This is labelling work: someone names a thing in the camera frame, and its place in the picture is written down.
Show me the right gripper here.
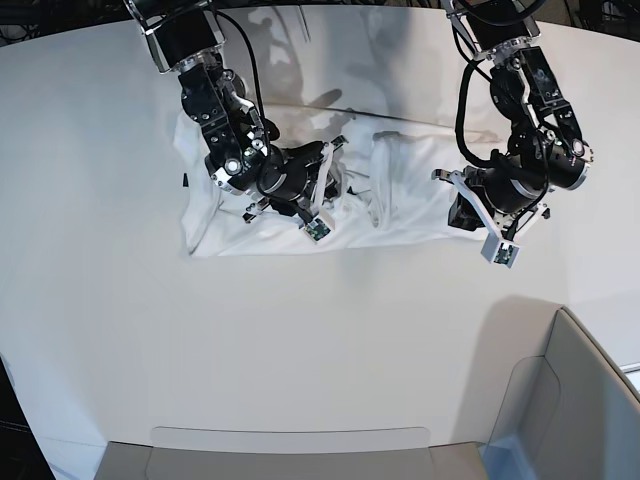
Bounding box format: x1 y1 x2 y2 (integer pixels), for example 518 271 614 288
242 135 348 231

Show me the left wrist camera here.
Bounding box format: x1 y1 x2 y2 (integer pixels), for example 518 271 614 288
481 237 520 268

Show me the grey box at right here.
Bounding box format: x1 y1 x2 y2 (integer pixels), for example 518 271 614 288
480 308 639 479

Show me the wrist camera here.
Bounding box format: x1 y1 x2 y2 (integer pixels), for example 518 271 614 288
303 216 334 243
481 237 520 268

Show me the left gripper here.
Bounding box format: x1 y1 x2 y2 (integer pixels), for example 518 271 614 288
432 166 550 246

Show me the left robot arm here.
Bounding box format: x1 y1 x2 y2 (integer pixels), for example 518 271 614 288
432 1 594 267

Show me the white printed t-shirt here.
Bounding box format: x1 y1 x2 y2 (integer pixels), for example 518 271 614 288
173 106 486 257

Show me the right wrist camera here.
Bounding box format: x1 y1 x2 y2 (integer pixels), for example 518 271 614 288
303 216 334 243

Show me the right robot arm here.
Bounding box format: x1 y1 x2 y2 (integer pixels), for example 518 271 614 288
125 1 347 242

